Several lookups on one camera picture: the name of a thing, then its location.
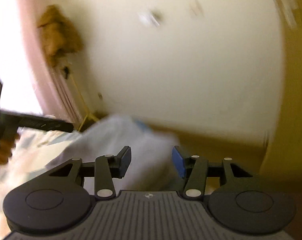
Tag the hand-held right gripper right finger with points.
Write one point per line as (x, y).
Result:
(178, 161)

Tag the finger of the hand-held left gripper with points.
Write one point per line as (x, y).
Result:
(46, 123)

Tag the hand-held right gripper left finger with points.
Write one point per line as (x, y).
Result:
(124, 160)

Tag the grey garment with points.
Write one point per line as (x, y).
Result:
(146, 160)

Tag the person's left hand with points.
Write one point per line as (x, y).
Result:
(2, 152)

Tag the checkered bear print quilt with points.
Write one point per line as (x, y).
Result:
(36, 155)

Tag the pink curtain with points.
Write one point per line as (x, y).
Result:
(41, 85)

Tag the brown plush toy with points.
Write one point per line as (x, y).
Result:
(58, 35)

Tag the tan wooden cabinet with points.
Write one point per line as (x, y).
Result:
(290, 80)

